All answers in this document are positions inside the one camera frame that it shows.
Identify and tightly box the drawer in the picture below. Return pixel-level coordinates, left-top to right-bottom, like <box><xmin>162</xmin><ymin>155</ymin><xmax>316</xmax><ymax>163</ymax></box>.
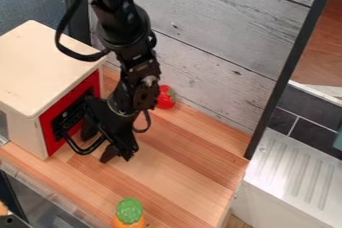
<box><xmin>38</xmin><ymin>69</ymin><xmax>109</xmax><ymax>157</ymax></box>

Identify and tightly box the white toy kitchen unit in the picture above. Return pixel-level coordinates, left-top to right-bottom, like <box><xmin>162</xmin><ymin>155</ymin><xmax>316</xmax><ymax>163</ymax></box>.
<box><xmin>229</xmin><ymin>127</ymin><xmax>342</xmax><ymax>228</ymax></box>

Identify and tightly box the black frame post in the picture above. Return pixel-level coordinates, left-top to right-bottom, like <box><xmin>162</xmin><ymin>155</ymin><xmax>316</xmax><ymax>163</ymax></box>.
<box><xmin>243</xmin><ymin>0</ymin><xmax>342</xmax><ymax>161</ymax></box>

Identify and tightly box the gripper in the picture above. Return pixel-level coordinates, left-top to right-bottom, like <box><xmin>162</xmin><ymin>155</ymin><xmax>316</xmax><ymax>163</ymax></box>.
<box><xmin>78</xmin><ymin>97</ymin><xmax>141</xmax><ymax>164</ymax></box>

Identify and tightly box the cabinet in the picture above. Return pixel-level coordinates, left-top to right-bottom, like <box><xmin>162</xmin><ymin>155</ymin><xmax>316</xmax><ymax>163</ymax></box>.
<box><xmin>0</xmin><ymin>19</ymin><xmax>109</xmax><ymax>162</ymax></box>

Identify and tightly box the orange toy with green top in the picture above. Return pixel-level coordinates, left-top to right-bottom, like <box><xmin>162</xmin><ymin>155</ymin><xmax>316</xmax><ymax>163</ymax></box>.
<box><xmin>112</xmin><ymin>197</ymin><xmax>147</xmax><ymax>228</ymax></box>

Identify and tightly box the red toy strawberry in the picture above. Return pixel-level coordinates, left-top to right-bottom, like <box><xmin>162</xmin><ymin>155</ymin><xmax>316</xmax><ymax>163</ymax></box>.
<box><xmin>154</xmin><ymin>84</ymin><xmax>178</xmax><ymax>110</ymax></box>

